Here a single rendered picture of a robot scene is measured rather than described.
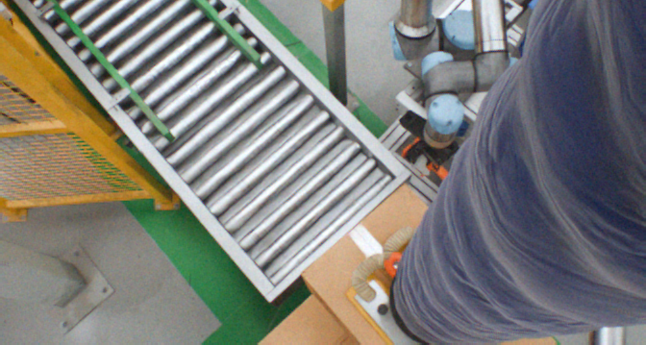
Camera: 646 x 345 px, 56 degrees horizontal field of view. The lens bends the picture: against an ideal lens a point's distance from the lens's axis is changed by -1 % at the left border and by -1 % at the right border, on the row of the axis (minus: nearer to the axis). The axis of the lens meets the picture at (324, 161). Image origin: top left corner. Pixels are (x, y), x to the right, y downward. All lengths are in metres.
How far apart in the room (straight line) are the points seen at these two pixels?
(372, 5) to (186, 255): 1.57
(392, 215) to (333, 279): 0.25
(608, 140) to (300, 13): 3.04
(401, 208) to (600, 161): 1.50
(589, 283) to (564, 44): 0.19
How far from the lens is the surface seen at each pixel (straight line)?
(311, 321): 2.28
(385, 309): 1.69
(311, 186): 2.36
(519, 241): 0.44
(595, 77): 0.30
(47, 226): 3.22
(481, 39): 1.47
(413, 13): 1.72
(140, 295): 2.99
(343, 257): 1.76
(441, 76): 1.43
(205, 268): 2.92
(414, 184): 2.70
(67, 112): 2.01
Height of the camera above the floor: 2.81
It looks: 72 degrees down
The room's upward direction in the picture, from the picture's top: 9 degrees counter-clockwise
